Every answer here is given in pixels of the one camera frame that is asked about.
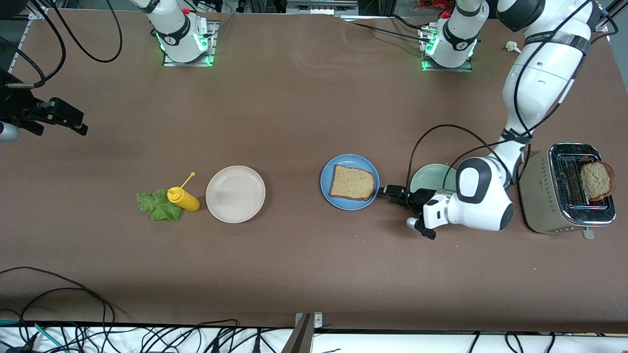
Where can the beige plate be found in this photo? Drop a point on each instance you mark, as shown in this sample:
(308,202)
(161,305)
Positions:
(235,194)

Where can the green lettuce leaf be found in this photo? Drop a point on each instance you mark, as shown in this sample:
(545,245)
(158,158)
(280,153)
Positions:
(154,208)

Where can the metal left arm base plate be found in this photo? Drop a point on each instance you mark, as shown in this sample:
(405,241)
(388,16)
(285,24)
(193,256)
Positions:
(466,69)

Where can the pale green plate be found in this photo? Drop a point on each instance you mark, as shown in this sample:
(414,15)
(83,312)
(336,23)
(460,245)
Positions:
(434,176)

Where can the red object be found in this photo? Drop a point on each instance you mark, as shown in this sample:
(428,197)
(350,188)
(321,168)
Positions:
(441,4)

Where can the aluminium rail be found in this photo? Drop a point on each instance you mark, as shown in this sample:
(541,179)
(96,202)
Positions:
(319,9)

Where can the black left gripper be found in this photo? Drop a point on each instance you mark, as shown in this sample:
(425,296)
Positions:
(418,198)

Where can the silver beige toaster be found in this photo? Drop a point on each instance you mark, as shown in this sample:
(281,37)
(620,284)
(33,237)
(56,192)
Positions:
(544,201)

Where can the brown bread slice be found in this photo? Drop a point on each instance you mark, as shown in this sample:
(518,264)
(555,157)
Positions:
(596,180)
(351,182)

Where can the grey frame post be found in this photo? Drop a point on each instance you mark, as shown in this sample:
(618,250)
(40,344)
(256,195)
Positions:
(299,340)

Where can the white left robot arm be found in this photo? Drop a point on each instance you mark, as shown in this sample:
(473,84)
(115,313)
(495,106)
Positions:
(539,83)

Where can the small metal corner bracket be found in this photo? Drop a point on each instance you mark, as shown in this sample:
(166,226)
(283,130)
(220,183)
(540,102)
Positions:
(318,321)

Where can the yellow mustard squeeze bottle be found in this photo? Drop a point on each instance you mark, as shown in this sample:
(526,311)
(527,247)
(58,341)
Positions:
(184,198)

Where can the aluminium table edge frame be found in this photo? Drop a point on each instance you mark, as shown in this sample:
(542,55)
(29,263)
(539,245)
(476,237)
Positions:
(17,56)

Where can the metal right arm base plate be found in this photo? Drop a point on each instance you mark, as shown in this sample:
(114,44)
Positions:
(213,44)

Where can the blue plate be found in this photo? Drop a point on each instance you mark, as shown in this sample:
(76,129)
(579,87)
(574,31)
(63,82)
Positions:
(351,205)

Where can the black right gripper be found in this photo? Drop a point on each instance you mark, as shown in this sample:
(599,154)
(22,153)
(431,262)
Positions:
(14,107)

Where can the aluminium corner profile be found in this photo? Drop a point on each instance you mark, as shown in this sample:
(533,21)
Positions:
(607,13)

